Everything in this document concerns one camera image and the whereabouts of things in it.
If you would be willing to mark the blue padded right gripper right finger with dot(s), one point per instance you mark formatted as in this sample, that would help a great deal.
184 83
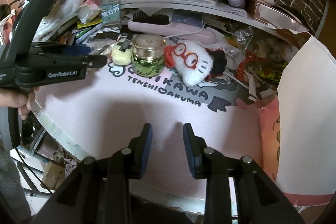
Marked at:
194 147

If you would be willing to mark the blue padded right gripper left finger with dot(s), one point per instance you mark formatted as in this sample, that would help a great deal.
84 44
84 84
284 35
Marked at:
140 151

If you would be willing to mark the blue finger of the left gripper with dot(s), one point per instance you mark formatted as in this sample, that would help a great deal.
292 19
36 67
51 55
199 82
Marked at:
62 49

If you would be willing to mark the white plush with red glasses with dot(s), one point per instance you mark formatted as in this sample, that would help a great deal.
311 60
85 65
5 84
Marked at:
190 60

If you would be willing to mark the person's left hand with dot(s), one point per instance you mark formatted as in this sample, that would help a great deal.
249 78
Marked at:
17 100

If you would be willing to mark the yellow sponge puff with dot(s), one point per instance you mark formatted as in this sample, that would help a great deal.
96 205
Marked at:
121 55

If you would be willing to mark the clear water bottle blue label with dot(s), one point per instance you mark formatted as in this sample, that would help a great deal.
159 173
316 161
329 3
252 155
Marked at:
110 13

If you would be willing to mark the green glass jar gold lid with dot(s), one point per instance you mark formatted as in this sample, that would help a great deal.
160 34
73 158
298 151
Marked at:
148 58

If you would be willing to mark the white shelf board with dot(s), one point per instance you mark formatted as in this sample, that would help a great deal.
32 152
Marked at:
222 10

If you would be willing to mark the black scrunchie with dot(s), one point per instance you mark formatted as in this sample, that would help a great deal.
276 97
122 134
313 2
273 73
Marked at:
219 62

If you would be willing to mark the pink hair brush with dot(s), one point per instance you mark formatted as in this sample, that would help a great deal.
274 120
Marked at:
160 24

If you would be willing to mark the brown silver box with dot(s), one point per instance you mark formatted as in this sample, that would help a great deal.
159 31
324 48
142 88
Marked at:
275 16

